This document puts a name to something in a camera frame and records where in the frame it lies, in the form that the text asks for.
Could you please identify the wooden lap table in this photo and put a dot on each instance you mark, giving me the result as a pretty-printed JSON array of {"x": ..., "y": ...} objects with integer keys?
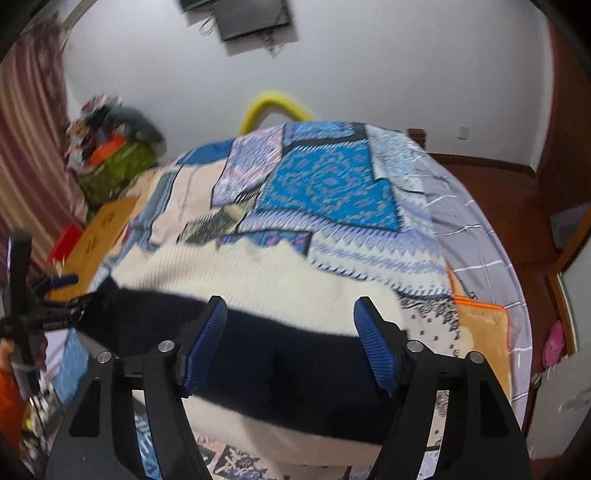
[{"x": 101, "y": 230}]

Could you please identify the wall mounted television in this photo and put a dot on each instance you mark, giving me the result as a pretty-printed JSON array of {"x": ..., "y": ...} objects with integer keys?
[{"x": 254, "y": 18}]

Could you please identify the wood framed white panel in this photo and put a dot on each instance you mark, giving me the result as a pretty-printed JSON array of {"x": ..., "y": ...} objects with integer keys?
[{"x": 575, "y": 300}]

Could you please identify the blue patchwork print blanket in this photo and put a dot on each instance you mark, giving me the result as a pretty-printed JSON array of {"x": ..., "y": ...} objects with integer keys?
[{"x": 332, "y": 184}]

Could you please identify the grey striped bed sheet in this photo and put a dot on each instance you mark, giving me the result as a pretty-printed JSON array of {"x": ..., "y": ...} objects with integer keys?
[{"x": 475, "y": 240}]

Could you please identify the white wall socket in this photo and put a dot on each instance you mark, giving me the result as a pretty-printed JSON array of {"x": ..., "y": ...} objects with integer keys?
[{"x": 461, "y": 133}]

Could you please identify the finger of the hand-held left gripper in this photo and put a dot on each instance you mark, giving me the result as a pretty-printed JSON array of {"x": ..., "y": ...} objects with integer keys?
[
  {"x": 69, "y": 311},
  {"x": 62, "y": 280}
]

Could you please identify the green patterned bag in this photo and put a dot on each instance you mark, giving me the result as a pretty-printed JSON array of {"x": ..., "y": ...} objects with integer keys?
[{"x": 115, "y": 170}]

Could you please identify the white board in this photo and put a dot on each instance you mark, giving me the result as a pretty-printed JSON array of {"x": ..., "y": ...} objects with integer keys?
[{"x": 563, "y": 406}]

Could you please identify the yellow foam hoop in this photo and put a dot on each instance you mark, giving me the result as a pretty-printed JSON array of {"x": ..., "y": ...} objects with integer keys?
[{"x": 258, "y": 104}]

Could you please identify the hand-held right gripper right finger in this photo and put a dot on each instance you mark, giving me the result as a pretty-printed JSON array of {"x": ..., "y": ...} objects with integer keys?
[{"x": 376, "y": 346}]

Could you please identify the wooden bed post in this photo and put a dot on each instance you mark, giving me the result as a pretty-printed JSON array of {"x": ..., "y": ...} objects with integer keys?
[{"x": 416, "y": 138}]

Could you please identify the pile of small clutter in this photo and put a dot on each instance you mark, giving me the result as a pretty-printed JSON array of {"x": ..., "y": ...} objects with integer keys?
[{"x": 87, "y": 124}]

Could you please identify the peach cushion with orange zipper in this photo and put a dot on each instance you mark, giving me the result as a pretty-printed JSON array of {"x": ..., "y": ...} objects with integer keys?
[{"x": 482, "y": 337}]

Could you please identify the pink slipper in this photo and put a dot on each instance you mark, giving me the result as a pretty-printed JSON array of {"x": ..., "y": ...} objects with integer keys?
[{"x": 554, "y": 344}]

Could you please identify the striped brown curtain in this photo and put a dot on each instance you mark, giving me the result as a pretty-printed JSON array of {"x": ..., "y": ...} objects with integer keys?
[{"x": 27, "y": 138}]

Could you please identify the grey cloth bundle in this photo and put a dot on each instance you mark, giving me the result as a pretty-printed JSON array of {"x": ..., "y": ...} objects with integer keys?
[{"x": 138, "y": 122}]

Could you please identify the red box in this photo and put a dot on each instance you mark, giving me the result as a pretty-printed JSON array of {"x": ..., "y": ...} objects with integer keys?
[{"x": 67, "y": 244}]

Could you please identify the brown wooden door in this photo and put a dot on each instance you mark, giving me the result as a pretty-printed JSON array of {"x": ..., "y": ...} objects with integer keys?
[{"x": 568, "y": 115}]

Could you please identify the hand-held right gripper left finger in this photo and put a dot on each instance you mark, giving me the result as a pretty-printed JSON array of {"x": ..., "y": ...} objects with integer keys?
[{"x": 205, "y": 341}]

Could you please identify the orange box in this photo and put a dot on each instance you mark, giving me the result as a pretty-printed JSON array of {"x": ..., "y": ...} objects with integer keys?
[{"x": 108, "y": 150}]

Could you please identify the cream and navy sweater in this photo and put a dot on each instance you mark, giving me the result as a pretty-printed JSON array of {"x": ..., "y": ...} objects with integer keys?
[{"x": 286, "y": 364}]

